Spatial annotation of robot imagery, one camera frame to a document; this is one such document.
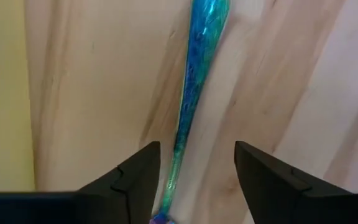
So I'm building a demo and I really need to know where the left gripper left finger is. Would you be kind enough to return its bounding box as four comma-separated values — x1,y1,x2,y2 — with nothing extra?
75,141,162,224

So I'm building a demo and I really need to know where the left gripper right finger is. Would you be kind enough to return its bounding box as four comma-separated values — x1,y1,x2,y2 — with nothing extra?
234,140,357,224

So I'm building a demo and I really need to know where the yellow plastic bin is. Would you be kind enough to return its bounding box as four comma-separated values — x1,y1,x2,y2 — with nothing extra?
0,0,37,192

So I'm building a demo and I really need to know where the purple spoon teal handle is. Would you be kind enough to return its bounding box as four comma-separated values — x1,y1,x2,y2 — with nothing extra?
149,0,231,224

